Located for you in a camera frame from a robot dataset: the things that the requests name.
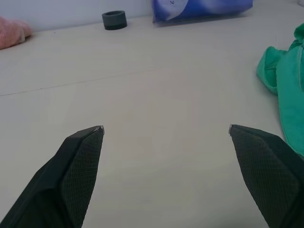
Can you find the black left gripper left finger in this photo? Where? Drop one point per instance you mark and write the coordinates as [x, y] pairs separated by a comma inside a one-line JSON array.
[[59, 180]]

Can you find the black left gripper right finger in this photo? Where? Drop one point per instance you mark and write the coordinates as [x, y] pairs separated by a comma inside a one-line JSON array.
[[268, 175]]

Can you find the green cloth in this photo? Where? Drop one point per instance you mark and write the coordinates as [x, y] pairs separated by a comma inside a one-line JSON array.
[[288, 90]]

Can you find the pink fluffy cloth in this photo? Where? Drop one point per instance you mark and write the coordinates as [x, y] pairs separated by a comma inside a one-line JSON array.
[[12, 32]]

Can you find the grey tape roll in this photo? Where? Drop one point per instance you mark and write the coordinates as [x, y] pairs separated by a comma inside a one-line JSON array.
[[114, 20]]

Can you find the blue plastic bag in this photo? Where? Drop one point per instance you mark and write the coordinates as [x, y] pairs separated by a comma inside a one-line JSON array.
[[202, 9]]

